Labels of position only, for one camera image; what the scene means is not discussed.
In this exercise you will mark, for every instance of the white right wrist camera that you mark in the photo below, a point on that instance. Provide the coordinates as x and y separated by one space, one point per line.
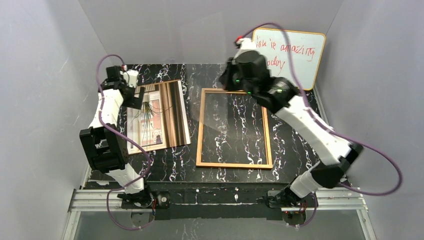
245 44

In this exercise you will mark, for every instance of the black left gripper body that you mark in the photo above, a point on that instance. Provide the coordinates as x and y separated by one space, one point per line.
133 96

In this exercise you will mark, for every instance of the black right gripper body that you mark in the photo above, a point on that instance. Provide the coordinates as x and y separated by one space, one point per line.
226 78

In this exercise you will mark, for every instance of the printed photo sheet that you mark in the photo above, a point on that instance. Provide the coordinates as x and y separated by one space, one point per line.
162 120

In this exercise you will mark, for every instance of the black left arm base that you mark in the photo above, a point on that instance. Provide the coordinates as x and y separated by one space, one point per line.
142 200

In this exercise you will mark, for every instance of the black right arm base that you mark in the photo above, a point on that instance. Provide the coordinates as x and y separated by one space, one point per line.
281 199

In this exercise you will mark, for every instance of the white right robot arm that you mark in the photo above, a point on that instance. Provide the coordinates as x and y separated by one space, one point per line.
336 154

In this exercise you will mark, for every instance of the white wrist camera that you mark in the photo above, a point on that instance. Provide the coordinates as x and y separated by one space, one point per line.
245 44
131 78

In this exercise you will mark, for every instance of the yellow-framed whiteboard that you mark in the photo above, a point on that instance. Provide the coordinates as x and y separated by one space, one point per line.
305 48

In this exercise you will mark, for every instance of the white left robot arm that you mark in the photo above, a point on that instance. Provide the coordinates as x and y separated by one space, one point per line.
105 149

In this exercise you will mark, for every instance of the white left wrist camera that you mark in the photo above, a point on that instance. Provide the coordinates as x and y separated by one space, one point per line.
131 78

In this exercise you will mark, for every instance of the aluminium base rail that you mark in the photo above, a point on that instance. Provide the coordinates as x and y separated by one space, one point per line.
214 201

